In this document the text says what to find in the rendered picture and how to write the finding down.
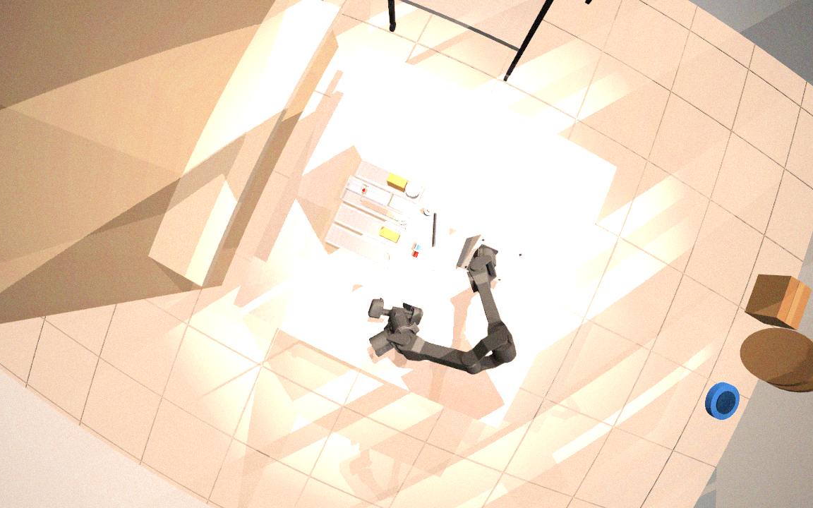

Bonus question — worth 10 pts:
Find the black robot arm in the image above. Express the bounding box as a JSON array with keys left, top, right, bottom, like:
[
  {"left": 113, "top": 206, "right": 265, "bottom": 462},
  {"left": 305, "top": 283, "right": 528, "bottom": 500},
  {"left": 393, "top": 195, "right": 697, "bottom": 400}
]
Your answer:
[{"left": 369, "top": 244, "right": 517, "bottom": 375}]

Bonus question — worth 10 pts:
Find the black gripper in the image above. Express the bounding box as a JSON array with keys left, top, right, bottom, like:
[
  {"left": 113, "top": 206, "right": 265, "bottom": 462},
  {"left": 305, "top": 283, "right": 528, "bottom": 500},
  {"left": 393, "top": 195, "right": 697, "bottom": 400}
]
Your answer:
[{"left": 368, "top": 298, "right": 423, "bottom": 329}]

